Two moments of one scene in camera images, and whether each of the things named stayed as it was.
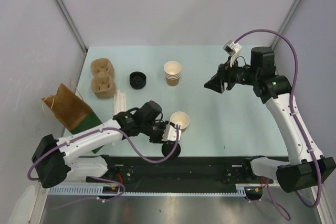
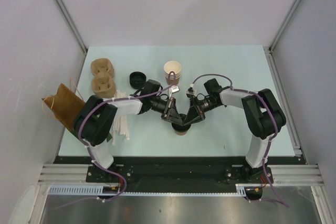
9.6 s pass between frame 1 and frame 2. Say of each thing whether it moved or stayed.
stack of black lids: stayed
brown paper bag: stayed
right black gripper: moved
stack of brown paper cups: stayed
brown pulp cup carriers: stayed
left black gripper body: moved
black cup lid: moved
